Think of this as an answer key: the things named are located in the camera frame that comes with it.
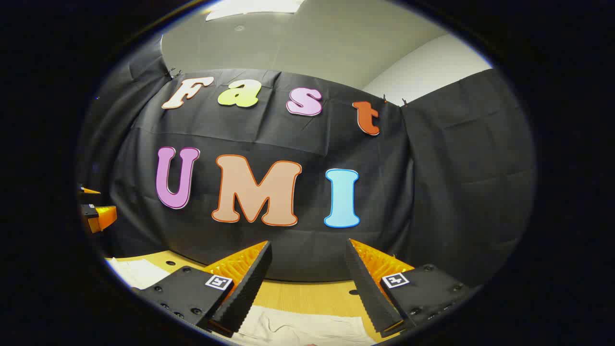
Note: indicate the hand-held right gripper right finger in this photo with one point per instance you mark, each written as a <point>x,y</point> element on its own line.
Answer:
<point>367,283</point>

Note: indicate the ceiling light panel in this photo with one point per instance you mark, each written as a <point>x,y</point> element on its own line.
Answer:
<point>250,7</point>

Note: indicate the white jeans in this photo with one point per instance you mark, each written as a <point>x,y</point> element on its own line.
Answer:
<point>298,327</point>

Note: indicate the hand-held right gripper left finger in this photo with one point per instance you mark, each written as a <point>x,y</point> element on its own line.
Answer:
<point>250,283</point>

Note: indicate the black backdrop cloth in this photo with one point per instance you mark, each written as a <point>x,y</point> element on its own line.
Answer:
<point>432,192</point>

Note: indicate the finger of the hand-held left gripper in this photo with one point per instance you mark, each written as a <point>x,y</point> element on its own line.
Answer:
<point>88,191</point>
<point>102,216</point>

